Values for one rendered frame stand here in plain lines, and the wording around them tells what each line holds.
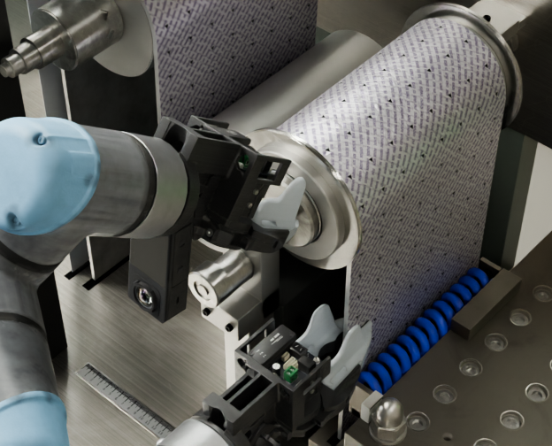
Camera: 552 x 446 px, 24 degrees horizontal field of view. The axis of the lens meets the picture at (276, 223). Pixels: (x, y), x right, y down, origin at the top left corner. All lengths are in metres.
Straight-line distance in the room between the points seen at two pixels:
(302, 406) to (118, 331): 0.41
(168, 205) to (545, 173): 2.22
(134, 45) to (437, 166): 0.31
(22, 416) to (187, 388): 0.69
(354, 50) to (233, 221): 0.41
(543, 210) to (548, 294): 1.58
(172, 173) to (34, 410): 0.21
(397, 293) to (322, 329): 0.10
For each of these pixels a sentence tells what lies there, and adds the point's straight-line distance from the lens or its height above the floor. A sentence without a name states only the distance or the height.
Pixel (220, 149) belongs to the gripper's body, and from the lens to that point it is 0.96.
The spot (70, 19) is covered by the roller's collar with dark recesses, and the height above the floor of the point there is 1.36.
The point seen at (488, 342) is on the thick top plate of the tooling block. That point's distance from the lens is 1.36.
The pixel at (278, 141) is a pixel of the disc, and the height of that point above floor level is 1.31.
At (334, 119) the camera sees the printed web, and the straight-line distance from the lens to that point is 1.15.
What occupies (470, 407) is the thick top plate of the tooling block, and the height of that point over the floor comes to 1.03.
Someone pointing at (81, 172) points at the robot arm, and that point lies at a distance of 0.83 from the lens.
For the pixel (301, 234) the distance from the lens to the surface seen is 1.15.
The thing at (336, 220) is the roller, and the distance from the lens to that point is 1.12.
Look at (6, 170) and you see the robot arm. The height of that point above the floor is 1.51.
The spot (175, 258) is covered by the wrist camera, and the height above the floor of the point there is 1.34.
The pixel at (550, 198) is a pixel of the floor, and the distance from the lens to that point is 3.02.
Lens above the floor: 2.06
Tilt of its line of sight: 45 degrees down
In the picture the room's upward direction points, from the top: straight up
